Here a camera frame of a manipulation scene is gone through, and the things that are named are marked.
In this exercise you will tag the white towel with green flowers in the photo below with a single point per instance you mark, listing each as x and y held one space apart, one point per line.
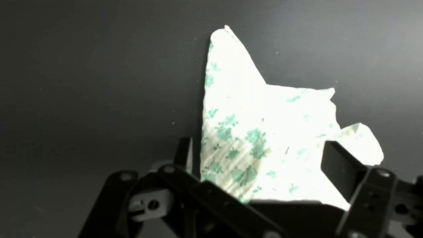
264 132

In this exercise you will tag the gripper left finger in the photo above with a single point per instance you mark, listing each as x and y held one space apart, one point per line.
185 195

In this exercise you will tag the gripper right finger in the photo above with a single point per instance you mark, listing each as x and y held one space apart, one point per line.
370 198

